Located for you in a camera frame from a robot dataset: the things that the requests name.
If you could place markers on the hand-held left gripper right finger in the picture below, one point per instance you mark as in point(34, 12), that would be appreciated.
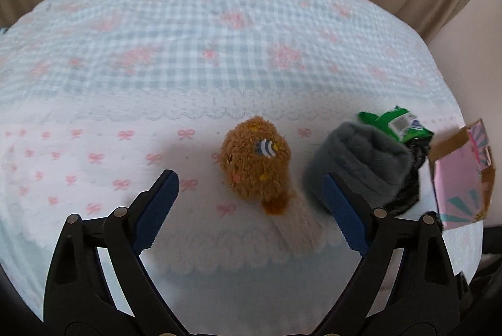
point(345, 208)

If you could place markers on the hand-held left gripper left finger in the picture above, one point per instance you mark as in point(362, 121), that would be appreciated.
point(157, 208)

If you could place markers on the grey fuzzy plush cloth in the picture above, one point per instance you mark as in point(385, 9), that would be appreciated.
point(361, 163)

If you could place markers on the brown plush bear toy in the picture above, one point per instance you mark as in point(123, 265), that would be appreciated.
point(255, 163)

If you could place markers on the black plastic bag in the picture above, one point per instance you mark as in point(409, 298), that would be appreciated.
point(410, 183)

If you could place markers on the green snack packet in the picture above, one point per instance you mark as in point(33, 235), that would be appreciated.
point(396, 122)

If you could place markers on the pink cardboard box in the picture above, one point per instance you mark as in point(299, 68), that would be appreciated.
point(461, 179)

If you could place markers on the checkered floral blanket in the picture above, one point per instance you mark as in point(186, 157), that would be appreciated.
point(196, 65)

